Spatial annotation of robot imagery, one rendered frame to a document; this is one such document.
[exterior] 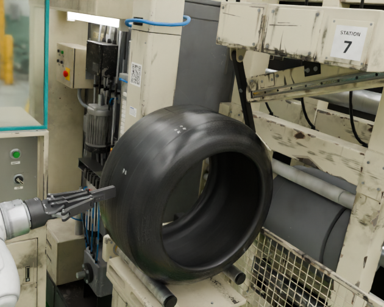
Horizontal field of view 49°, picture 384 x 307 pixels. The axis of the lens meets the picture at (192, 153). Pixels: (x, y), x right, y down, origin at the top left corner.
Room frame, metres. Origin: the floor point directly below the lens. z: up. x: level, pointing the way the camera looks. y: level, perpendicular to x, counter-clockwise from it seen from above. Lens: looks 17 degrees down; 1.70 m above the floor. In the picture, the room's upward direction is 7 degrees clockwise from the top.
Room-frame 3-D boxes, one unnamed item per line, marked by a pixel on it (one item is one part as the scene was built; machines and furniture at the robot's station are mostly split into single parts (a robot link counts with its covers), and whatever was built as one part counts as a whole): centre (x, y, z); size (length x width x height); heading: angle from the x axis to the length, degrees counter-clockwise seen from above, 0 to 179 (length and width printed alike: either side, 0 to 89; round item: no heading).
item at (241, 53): (1.55, -0.12, 1.61); 0.06 x 0.06 x 0.05; 37
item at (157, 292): (1.19, 0.11, 0.90); 0.35 x 0.05 x 0.05; 37
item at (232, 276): (1.36, -0.11, 0.90); 0.35 x 0.05 x 0.05; 37
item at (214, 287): (1.28, 0.00, 0.80); 0.37 x 0.36 x 0.02; 127
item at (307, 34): (1.36, -0.31, 1.71); 0.61 x 0.25 x 0.15; 37
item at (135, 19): (1.47, 0.17, 1.69); 0.19 x 0.19 x 0.06; 37
